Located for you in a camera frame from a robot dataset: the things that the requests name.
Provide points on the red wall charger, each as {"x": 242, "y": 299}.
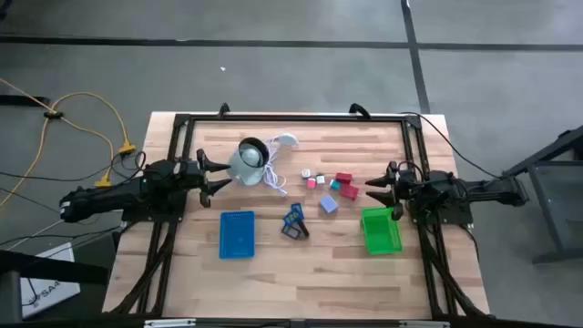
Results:
{"x": 344, "y": 177}
{"x": 350, "y": 191}

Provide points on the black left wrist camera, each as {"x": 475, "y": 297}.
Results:
{"x": 189, "y": 169}

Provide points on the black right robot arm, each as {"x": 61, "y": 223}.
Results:
{"x": 478, "y": 191}

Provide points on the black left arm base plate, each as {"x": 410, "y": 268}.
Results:
{"x": 155, "y": 218}

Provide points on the black beam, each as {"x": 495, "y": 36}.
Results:
{"x": 45, "y": 271}

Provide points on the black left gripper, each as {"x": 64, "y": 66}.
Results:
{"x": 187, "y": 180}

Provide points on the white printed box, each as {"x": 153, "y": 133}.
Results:
{"x": 54, "y": 296}

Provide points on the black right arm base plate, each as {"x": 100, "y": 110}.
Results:
{"x": 448, "y": 218}

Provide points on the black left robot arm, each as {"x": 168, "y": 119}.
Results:
{"x": 114, "y": 196}

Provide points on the blue digital timer black clip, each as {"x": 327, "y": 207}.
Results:
{"x": 298, "y": 209}

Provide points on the silver table bracket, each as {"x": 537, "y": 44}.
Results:
{"x": 423, "y": 324}
{"x": 168, "y": 323}

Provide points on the blue-grey multiport charger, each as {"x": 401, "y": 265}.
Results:
{"x": 328, "y": 204}

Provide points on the black aluminium table frame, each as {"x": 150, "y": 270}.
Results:
{"x": 296, "y": 118}

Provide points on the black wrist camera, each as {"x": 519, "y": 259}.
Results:
{"x": 405, "y": 184}
{"x": 189, "y": 169}

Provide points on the pink small charger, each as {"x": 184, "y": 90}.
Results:
{"x": 311, "y": 183}

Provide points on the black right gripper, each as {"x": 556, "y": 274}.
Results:
{"x": 412, "y": 191}

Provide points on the blue plastic basket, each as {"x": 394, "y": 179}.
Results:
{"x": 237, "y": 237}

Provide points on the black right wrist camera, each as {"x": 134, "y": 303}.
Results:
{"x": 405, "y": 184}

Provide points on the green plastic basket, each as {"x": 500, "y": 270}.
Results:
{"x": 382, "y": 232}

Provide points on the teal small charger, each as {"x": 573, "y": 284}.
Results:
{"x": 334, "y": 184}

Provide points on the black side table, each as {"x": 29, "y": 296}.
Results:
{"x": 565, "y": 200}

